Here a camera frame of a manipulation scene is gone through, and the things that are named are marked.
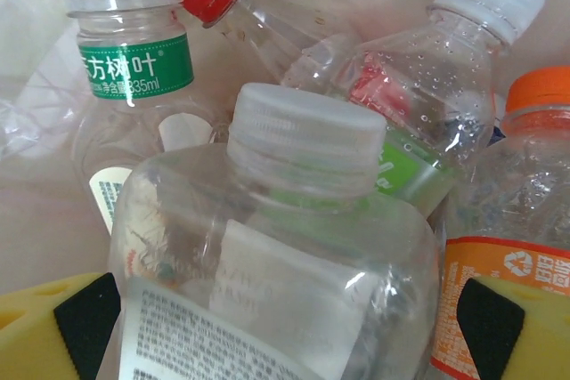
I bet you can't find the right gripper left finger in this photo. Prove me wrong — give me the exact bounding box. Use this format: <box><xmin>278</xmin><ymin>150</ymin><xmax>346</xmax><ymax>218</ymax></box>
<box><xmin>0</xmin><ymin>271</ymin><xmax>124</xmax><ymax>380</ymax></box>

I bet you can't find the light green label bottle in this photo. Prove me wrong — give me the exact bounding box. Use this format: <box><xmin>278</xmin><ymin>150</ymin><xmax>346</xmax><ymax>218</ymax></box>
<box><xmin>279</xmin><ymin>0</ymin><xmax>548</xmax><ymax>221</ymax></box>

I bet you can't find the green neck band bottle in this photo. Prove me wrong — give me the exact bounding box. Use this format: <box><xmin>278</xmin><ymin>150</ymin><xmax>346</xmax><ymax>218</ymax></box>
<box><xmin>52</xmin><ymin>0</ymin><xmax>232</xmax><ymax>239</ymax></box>

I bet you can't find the large translucent plastic bucket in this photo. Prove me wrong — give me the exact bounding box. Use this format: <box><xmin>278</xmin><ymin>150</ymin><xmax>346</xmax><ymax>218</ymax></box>
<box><xmin>0</xmin><ymin>0</ymin><xmax>134</xmax><ymax>274</ymax></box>

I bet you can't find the orange label orange cap bottle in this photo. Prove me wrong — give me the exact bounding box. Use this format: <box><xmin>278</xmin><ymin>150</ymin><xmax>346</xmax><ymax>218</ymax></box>
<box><xmin>427</xmin><ymin>65</ymin><xmax>570</xmax><ymax>380</ymax></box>

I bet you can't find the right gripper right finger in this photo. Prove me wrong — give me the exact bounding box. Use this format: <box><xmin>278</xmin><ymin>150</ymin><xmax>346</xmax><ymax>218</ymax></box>
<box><xmin>460</xmin><ymin>275</ymin><xmax>570</xmax><ymax>380</ymax></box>

